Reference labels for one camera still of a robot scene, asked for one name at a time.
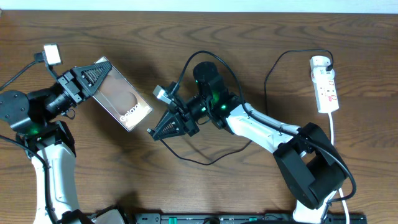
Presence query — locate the smartphone with bronze back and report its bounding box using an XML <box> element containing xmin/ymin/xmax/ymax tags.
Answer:
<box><xmin>93</xmin><ymin>64</ymin><xmax>153</xmax><ymax>132</ymax></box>

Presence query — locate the black charging cable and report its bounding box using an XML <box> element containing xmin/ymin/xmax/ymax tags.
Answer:
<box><xmin>146</xmin><ymin>49</ymin><xmax>335</xmax><ymax>166</ymax></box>

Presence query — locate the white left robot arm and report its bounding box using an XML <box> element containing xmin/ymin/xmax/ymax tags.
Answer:
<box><xmin>1</xmin><ymin>61</ymin><xmax>112</xmax><ymax>223</ymax></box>

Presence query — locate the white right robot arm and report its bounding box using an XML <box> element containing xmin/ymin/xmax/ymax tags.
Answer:
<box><xmin>148</xmin><ymin>62</ymin><xmax>348</xmax><ymax>223</ymax></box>

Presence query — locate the white USB charger adapter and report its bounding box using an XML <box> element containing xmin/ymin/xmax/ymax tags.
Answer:
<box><xmin>310</xmin><ymin>55</ymin><xmax>333</xmax><ymax>71</ymax></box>

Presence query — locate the white power strip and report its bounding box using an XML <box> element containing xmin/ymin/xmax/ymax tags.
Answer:
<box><xmin>311</xmin><ymin>67</ymin><xmax>339</xmax><ymax>114</ymax></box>

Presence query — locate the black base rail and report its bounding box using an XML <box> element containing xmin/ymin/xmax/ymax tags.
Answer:
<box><xmin>83</xmin><ymin>203</ymin><xmax>368</xmax><ymax>224</ymax></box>

